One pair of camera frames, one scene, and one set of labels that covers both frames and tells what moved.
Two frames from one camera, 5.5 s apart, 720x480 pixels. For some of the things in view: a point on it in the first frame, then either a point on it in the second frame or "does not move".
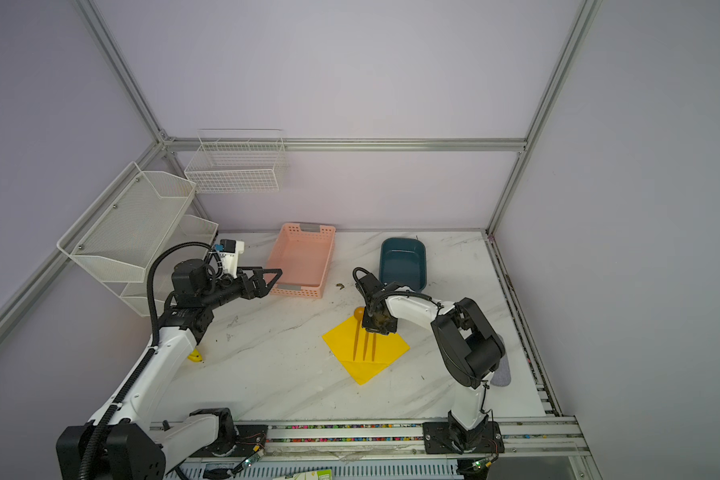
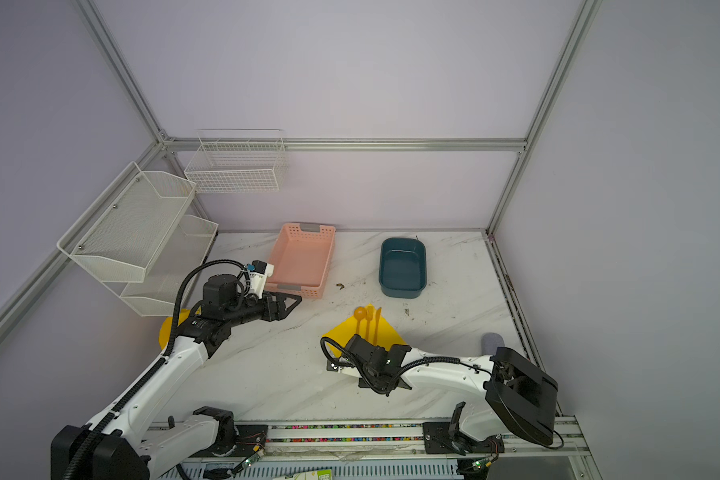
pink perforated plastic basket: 303,253 does not move
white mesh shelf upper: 117,236 does not move
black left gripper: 260,289 → 279,312
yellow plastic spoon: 358,315 does not move
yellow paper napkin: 388,348 does not move
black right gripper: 368,326 → 365,382
